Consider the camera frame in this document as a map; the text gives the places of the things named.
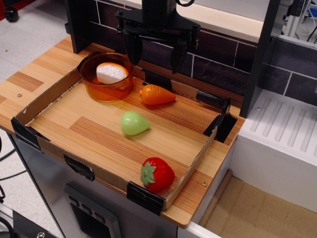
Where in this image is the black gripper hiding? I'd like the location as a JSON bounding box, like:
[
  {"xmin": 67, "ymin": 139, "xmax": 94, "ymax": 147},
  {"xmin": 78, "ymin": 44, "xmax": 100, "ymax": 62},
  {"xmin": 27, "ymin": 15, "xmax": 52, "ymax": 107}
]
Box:
[{"xmin": 115, "ymin": 0, "xmax": 201, "ymax": 74}]

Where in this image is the orange transparent plastic pot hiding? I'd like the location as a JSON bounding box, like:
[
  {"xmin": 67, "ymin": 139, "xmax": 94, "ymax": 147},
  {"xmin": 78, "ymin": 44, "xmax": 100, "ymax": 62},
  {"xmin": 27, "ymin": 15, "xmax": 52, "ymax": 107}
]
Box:
[{"xmin": 78, "ymin": 51, "xmax": 134, "ymax": 102}]

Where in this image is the cardboard fence with black tape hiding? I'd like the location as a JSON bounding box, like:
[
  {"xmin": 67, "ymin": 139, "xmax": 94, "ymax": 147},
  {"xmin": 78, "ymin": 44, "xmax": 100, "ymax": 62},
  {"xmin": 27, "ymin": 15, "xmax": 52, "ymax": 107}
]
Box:
[{"xmin": 11, "ymin": 69, "xmax": 243, "ymax": 214}]

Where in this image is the orange toy carrot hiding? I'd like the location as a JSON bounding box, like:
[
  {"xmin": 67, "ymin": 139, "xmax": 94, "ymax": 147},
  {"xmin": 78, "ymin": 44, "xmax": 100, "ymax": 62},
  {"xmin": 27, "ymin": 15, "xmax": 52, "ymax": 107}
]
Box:
[{"xmin": 139, "ymin": 84, "xmax": 176, "ymax": 105}]

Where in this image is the green toy pear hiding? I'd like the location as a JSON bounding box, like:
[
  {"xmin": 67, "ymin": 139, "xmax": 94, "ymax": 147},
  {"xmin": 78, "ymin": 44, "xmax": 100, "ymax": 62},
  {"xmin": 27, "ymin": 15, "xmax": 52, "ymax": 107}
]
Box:
[{"xmin": 120, "ymin": 111, "xmax": 151, "ymax": 135}]

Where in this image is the red toy strawberry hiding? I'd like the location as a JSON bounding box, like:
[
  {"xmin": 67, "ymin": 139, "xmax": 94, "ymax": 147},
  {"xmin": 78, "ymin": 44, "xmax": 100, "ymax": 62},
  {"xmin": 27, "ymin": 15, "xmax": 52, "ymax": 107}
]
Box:
[{"xmin": 140, "ymin": 157, "xmax": 175, "ymax": 192}]

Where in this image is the black chair caster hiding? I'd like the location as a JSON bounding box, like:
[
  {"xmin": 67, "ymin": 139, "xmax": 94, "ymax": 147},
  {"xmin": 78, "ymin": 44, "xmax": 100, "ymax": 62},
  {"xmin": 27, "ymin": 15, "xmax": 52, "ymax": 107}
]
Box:
[{"xmin": 4, "ymin": 6, "xmax": 19, "ymax": 22}]

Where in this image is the white toy sink drainboard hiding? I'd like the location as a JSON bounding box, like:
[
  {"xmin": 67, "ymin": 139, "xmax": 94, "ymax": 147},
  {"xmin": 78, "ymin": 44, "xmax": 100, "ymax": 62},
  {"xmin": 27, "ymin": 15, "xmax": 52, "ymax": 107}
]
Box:
[{"xmin": 230, "ymin": 90, "xmax": 317, "ymax": 212}]

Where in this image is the grey toy oven front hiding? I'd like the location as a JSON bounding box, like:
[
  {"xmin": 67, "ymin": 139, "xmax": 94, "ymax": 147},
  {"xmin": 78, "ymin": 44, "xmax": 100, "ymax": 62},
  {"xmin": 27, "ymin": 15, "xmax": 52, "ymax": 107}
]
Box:
[{"xmin": 9, "ymin": 135, "xmax": 178, "ymax": 238}]

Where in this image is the dark grey vertical post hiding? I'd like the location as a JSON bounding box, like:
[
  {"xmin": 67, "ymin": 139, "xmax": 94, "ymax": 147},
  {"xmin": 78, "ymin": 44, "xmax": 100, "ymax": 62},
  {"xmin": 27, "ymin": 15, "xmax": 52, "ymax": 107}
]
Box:
[{"xmin": 240, "ymin": 0, "xmax": 280, "ymax": 118}]

